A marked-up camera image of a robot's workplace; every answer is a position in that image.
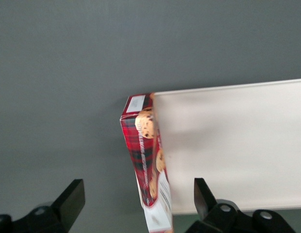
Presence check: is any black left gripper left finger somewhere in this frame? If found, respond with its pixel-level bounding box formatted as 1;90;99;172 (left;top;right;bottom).
0;179;86;233

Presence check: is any beige plastic tray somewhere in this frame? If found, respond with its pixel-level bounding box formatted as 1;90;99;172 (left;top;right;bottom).
153;78;301;216

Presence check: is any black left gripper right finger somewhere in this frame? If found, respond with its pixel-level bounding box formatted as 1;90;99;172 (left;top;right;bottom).
185;178;301;233

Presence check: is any red cookie box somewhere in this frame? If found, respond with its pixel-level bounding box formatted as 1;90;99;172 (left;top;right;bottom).
119;92;174;233

